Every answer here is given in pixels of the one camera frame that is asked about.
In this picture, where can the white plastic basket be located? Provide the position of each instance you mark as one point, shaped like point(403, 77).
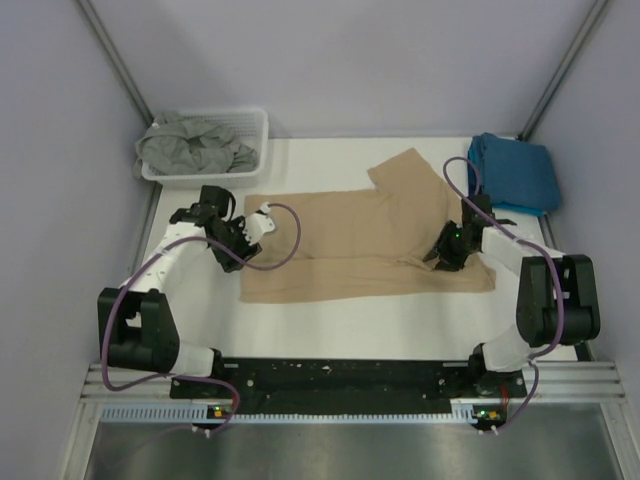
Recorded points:
point(252, 126)

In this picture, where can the left aluminium frame post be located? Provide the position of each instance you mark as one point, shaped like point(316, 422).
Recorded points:
point(114, 59)

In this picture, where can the aluminium frame post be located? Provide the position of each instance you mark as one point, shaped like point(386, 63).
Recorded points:
point(114, 59)
point(587, 29)

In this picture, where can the grey t shirt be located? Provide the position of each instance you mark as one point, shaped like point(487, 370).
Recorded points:
point(177, 145)

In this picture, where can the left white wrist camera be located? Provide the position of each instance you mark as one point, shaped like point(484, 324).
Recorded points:
point(258, 224)

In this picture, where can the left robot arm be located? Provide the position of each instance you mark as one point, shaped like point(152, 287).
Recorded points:
point(137, 329)

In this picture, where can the folded blue t shirt stack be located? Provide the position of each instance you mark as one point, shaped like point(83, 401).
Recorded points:
point(516, 175)

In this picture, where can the beige t shirt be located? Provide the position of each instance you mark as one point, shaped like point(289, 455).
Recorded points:
point(359, 243)

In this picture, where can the right aluminium frame post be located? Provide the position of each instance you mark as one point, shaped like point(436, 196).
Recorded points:
point(587, 29)

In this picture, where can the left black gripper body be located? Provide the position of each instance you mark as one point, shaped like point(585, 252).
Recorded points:
point(233, 239)

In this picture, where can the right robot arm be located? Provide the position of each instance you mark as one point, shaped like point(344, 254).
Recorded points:
point(556, 302)

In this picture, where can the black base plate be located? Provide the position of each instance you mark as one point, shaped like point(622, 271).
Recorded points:
point(339, 386)

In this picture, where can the grey slotted cable duct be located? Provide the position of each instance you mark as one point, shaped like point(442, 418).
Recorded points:
point(157, 413)

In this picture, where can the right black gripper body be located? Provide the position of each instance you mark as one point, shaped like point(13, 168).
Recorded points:
point(450, 247)

